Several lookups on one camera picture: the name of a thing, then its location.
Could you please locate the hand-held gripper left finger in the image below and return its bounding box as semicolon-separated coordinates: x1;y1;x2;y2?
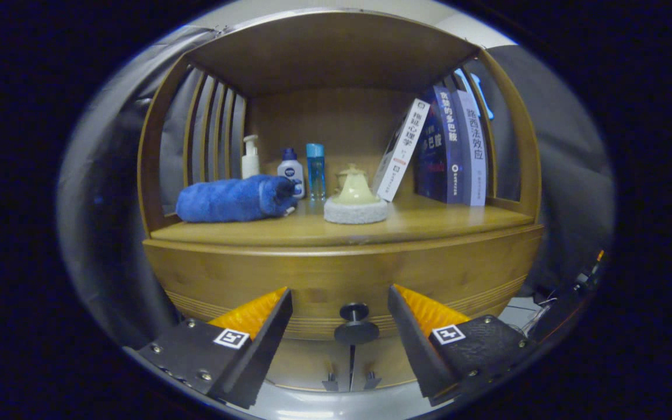
123;286;293;410

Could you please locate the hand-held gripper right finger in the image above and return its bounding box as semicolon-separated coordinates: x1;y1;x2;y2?
387;284;532;407

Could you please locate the black drawer knob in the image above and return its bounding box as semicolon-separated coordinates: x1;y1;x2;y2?
334;302;380;346

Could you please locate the wooden drawer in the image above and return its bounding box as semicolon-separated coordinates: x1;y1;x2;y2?
142;225;545;342

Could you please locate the round scrubber with cream handle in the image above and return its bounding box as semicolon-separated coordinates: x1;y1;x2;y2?
323;173;389;225

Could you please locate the wooden cabinet door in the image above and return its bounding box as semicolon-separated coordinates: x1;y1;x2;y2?
352;338;424;389
266;338;351;393

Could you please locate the wooden countertop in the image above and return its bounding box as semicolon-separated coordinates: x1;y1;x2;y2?
149;192;536;247

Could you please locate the wooden cabinet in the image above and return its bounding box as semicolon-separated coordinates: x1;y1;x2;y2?
138;9;545;393

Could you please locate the blue rolled towel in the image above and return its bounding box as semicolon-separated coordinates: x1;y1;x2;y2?
175;174;303;223

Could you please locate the white blue-capped lotion bottle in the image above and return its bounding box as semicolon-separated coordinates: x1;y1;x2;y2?
277;148;305;199

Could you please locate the clear blue bottle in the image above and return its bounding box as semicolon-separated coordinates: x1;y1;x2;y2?
306;143;326;202

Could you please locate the white pump bottle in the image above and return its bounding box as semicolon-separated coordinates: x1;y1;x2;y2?
241;135;260;180

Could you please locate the beige lidded teacup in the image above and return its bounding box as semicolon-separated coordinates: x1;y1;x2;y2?
336;163;370;190

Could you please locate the black device with orange tip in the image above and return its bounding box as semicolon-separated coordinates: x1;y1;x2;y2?
572;250;606;289

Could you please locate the white book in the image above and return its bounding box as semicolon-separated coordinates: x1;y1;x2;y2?
373;98;432;202

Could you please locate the dark blue book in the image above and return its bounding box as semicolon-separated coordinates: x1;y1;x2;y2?
415;86;465;205

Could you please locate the pale purple book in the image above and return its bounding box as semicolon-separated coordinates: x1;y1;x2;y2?
457;89;488;207

